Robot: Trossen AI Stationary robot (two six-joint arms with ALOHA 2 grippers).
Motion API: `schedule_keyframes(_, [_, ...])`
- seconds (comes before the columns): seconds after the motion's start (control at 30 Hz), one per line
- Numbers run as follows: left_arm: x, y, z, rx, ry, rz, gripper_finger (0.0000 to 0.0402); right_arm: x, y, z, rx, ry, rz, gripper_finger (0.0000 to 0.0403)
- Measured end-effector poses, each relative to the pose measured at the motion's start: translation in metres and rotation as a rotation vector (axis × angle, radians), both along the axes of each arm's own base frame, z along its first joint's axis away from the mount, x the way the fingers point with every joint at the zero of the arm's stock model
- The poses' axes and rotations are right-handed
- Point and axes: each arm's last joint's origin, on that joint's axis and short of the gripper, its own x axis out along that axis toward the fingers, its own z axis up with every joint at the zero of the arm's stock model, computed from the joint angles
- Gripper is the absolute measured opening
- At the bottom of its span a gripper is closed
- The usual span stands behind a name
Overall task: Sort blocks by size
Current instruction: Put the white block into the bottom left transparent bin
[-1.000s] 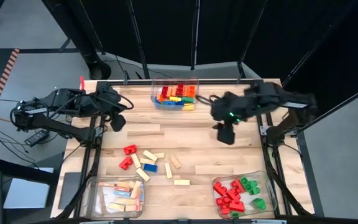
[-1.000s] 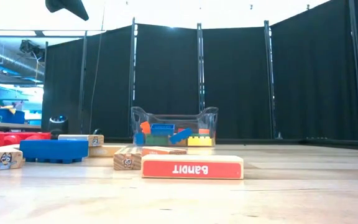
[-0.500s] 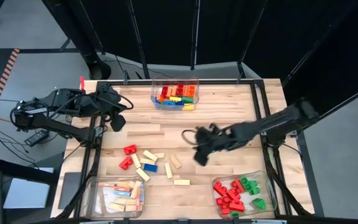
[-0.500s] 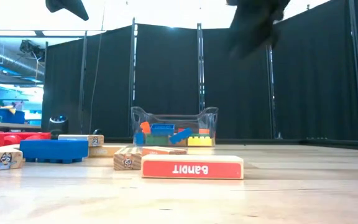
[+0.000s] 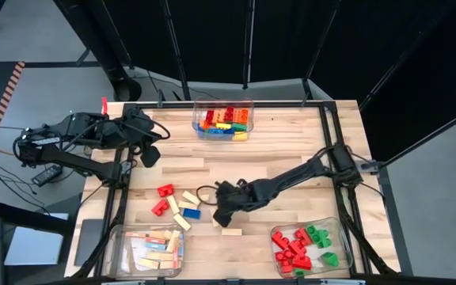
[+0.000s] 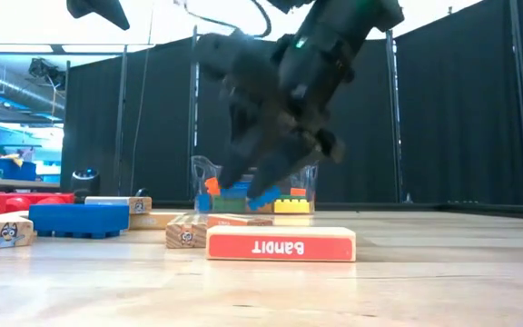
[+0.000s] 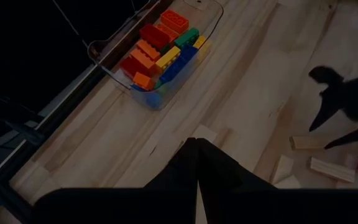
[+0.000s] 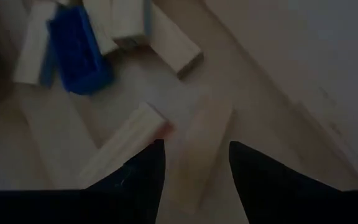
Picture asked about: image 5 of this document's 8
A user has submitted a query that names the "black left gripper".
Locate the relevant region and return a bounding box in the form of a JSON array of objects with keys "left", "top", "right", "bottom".
[{"left": 121, "top": 105, "right": 164, "bottom": 169}]

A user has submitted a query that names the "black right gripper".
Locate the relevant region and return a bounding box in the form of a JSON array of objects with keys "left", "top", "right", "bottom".
[{"left": 211, "top": 180, "right": 263, "bottom": 229}]

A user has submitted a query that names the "wooden block dog face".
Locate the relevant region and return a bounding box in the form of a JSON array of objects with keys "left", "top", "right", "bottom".
[{"left": 172, "top": 212, "right": 193, "bottom": 232}]

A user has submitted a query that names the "clear plastic bin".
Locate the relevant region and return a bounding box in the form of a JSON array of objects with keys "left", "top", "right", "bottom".
[{"left": 191, "top": 97, "right": 255, "bottom": 142}]

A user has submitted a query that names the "black metal stand pole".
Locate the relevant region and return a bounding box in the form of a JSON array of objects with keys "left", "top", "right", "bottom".
[
  {"left": 374, "top": 103, "right": 456, "bottom": 169},
  {"left": 242, "top": 0, "right": 256, "bottom": 90},
  {"left": 302, "top": 0, "right": 340, "bottom": 106},
  {"left": 162, "top": 0, "right": 192, "bottom": 101},
  {"left": 360, "top": 0, "right": 450, "bottom": 111}
]

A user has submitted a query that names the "clear container left edge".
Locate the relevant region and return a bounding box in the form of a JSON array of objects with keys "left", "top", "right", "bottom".
[{"left": 107, "top": 223, "right": 186, "bottom": 279}]

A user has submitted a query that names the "clear container edge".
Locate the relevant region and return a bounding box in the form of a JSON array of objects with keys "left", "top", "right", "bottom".
[
  {"left": 107, "top": 223, "right": 186, "bottom": 279},
  {"left": 270, "top": 216, "right": 354, "bottom": 279}
]

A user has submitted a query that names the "black power adapter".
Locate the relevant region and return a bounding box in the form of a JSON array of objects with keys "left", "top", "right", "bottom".
[{"left": 31, "top": 165, "right": 63, "bottom": 187}]

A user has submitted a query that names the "dark grey flat plate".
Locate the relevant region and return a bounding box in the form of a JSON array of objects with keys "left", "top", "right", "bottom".
[{"left": 73, "top": 218, "right": 105, "bottom": 267}]

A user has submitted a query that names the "black curtain backdrop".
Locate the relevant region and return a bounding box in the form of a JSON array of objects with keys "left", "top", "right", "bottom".
[{"left": 53, "top": 0, "right": 456, "bottom": 163}]

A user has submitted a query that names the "clear container right edge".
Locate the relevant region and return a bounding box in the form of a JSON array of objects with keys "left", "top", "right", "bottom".
[{"left": 270, "top": 216, "right": 354, "bottom": 279}]

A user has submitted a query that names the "white box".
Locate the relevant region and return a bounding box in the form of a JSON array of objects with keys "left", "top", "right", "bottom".
[{"left": 4, "top": 226, "right": 65, "bottom": 266}]

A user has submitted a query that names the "left camera cable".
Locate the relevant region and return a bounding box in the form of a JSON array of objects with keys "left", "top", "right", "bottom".
[{"left": 131, "top": 110, "right": 172, "bottom": 142}]

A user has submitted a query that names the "camera cable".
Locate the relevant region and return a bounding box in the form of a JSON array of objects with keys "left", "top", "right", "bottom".
[
  {"left": 195, "top": 184, "right": 219, "bottom": 207},
  {"left": 131, "top": 110, "right": 172, "bottom": 142}
]

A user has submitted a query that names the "right camera cable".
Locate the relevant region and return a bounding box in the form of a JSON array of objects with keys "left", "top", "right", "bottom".
[{"left": 195, "top": 184, "right": 219, "bottom": 207}]

